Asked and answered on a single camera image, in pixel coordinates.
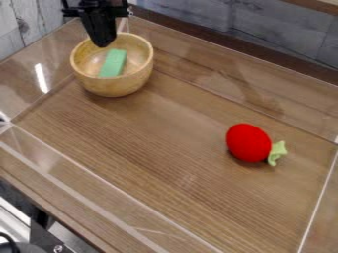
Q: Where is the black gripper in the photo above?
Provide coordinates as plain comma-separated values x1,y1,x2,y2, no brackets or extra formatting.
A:
60,0,131,47

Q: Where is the green rectangular stick block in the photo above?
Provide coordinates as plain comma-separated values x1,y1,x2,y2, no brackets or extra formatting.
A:
99,49,127,78

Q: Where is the light wooden bowl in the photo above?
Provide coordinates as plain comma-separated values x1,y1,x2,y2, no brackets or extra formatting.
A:
69,33,155,97

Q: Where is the red plush strawberry toy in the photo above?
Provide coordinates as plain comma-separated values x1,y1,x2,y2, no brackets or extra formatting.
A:
225,123,287,166

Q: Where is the clear acrylic tray wall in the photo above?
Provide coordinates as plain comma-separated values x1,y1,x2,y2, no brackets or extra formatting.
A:
0,18,338,253

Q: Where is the black metal bracket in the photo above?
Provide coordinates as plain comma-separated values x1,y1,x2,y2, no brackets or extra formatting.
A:
29,221,73,253

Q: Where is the black cable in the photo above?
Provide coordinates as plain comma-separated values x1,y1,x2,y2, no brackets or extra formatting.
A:
0,231,21,253

